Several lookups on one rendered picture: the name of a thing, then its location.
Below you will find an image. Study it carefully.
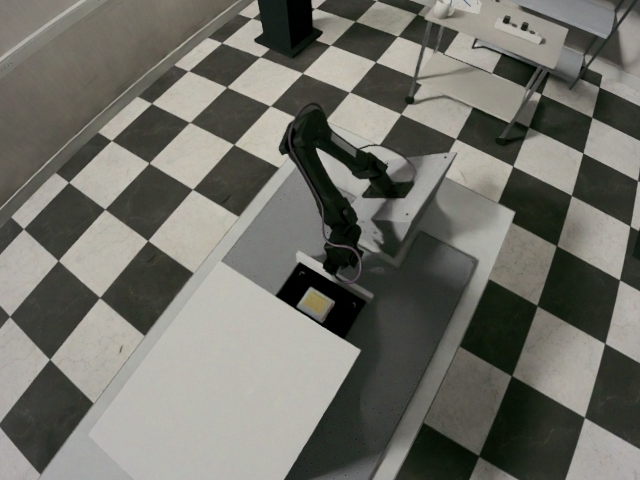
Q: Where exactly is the white boxy benchtop instrument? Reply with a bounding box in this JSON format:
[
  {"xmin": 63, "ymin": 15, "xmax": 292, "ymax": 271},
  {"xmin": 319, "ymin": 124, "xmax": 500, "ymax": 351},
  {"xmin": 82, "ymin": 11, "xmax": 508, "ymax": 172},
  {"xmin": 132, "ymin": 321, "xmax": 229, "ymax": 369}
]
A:
[{"xmin": 88, "ymin": 250, "xmax": 374, "ymax": 480}]

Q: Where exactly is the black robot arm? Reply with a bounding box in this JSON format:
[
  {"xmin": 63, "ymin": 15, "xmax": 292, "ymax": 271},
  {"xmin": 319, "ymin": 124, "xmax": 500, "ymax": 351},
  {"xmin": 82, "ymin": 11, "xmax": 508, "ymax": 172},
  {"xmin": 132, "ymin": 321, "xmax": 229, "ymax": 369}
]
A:
[{"xmin": 278, "ymin": 109, "xmax": 415, "ymax": 275}]

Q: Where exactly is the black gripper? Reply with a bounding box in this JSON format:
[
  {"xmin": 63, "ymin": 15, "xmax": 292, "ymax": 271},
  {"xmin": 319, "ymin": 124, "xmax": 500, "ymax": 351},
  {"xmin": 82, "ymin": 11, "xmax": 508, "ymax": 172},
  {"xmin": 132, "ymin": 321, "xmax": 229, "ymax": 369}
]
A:
[{"xmin": 341, "ymin": 248, "xmax": 364, "ymax": 271}]

